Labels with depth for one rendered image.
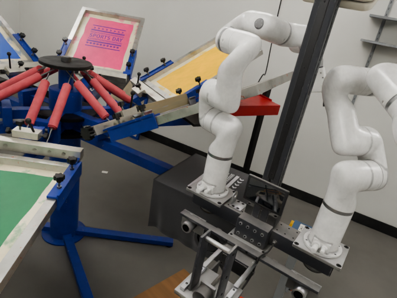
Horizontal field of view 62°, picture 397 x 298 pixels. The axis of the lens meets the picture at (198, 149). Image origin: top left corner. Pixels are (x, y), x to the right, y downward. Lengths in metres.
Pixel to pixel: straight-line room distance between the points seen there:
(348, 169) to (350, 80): 0.26
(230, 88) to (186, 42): 2.94
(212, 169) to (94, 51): 2.09
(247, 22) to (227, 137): 0.39
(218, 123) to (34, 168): 0.94
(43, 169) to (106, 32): 1.85
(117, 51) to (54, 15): 2.47
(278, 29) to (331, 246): 0.72
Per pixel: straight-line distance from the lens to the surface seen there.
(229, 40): 1.11
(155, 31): 4.23
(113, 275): 2.48
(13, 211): 1.45
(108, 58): 3.01
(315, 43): 1.01
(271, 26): 1.15
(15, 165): 1.76
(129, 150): 2.01
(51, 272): 2.54
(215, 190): 1.25
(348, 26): 3.46
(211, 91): 1.14
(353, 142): 1.07
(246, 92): 1.25
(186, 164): 1.87
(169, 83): 2.58
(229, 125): 1.14
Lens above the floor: 1.80
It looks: 24 degrees down
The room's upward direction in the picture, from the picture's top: 11 degrees clockwise
